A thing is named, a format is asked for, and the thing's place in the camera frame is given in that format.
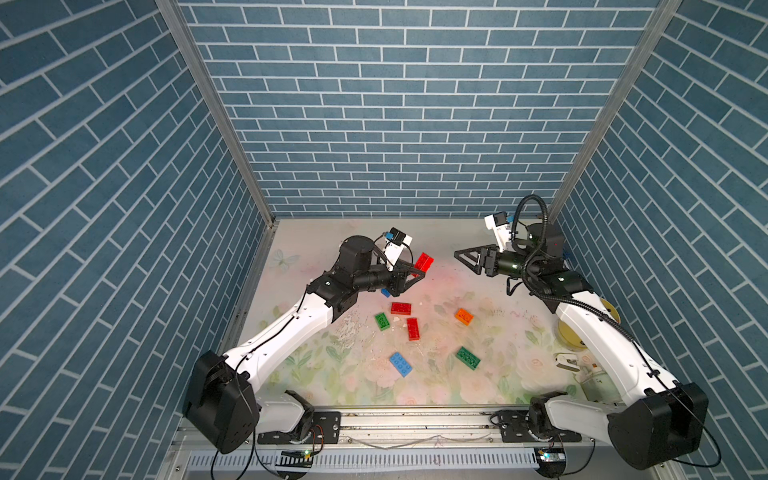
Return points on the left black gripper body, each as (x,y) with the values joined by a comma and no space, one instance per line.
(395,281)

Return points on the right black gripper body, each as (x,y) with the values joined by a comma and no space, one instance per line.
(506,266)

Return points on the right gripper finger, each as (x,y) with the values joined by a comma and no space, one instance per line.
(472,253)
(475,262)

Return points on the red lego brick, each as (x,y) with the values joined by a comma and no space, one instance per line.
(424,262)

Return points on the orange lego brick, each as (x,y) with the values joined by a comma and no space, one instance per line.
(464,316)

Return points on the long green lego brick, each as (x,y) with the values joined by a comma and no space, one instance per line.
(468,358)

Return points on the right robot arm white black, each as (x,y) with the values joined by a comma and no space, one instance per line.
(657,418)

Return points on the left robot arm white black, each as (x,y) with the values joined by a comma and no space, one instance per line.
(223,400)

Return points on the red lego brick horizontal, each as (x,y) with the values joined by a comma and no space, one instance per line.
(401,308)

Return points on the small green lego brick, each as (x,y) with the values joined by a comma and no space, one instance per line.
(382,321)

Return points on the red lego brick vertical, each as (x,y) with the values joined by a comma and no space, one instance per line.
(413,331)

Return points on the long blue lego brick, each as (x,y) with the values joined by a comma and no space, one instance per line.
(402,366)

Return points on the yellow cup with markers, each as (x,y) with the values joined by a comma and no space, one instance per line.
(569,337)

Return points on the white clip on table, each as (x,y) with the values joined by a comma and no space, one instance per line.
(567,361)

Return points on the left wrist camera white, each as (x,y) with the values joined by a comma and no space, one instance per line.
(396,242)

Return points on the aluminium front rail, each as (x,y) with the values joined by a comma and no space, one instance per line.
(394,436)

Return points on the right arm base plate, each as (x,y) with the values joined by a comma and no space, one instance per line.
(515,426)

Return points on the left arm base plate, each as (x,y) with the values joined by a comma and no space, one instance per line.
(325,424)

